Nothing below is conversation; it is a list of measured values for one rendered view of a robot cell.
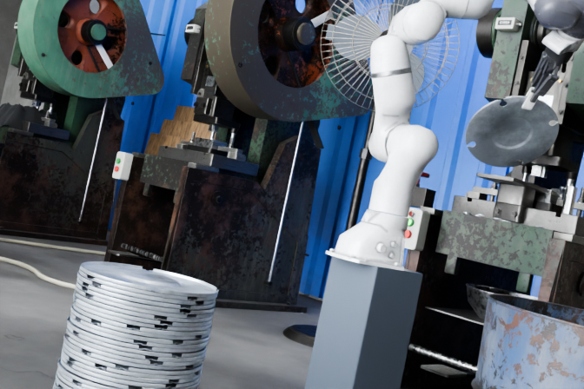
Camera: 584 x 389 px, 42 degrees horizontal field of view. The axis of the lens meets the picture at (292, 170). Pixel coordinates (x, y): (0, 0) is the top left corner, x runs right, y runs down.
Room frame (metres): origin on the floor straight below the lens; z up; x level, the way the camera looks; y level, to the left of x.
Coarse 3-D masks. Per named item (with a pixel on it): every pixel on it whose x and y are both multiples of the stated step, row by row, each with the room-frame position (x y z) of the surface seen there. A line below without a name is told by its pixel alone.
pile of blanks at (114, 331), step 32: (96, 288) 1.50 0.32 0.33; (128, 288) 1.47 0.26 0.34; (96, 320) 1.52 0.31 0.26; (128, 320) 1.47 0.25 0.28; (160, 320) 1.52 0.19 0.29; (192, 320) 1.53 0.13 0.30; (64, 352) 1.58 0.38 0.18; (96, 352) 1.48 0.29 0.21; (128, 352) 1.47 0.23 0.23; (160, 352) 1.52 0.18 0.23; (192, 352) 1.58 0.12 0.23; (64, 384) 1.52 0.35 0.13; (96, 384) 1.47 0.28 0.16; (128, 384) 1.48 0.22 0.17; (160, 384) 1.52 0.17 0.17; (192, 384) 1.57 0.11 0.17
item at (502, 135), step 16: (512, 96) 2.33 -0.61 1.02; (480, 112) 2.37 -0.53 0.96; (496, 112) 2.37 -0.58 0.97; (512, 112) 2.37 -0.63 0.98; (528, 112) 2.36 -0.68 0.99; (544, 112) 2.36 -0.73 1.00; (480, 128) 2.41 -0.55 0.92; (496, 128) 2.42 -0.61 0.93; (512, 128) 2.42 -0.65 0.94; (528, 128) 2.41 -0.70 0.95; (544, 128) 2.40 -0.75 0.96; (480, 144) 2.46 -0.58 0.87; (496, 144) 2.46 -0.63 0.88; (512, 144) 2.46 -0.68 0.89; (528, 144) 2.45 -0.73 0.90; (544, 144) 2.45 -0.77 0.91; (480, 160) 2.51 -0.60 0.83; (496, 160) 2.50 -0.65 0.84; (512, 160) 2.50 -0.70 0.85; (528, 160) 2.50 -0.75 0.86
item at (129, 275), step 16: (96, 272) 1.56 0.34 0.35; (112, 272) 1.61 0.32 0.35; (128, 272) 1.62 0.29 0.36; (144, 272) 1.67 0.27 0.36; (160, 272) 1.76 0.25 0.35; (144, 288) 1.47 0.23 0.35; (160, 288) 1.52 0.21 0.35; (176, 288) 1.57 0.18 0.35; (192, 288) 1.62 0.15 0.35; (208, 288) 1.66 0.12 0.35
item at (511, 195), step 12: (492, 180) 2.48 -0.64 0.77; (504, 180) 2.38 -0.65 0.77; (516, 180) 2.37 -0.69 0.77; (504, 192) 2.51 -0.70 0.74; (516, 192) 2.48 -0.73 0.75; (528, 192) 2.48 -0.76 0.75; (504, 204) 2.50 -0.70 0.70; (516, 204) 2.47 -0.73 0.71; (528, 204) 2.49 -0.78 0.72; (504, 216) 2.50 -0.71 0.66; (516, 216) 2.47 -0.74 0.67
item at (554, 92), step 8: (528, 72) 2.61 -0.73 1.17; (560, 72) 2.58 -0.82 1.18; (528, 80) 2.61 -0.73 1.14; (560, 80) 2.52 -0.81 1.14; (528, 88) 2.60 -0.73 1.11; (552, 88) 2.55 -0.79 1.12; (560, 88) 2.53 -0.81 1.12; (544, 96) 2.56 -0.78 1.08; (552, 96) 2.54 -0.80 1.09; (560, 96) 2.52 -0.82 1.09; (552, 104) 2.54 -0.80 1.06; (560, 128) 2.52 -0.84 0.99; (560, 136) 2.53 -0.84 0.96; (568, 136) 2.57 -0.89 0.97; (560, 144) 2.53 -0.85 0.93; (568, 144) 2.58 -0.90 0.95; (552, 152) 2.51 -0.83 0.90; (560, 152) 2.54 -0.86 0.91; (568, 152) 2.59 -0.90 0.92
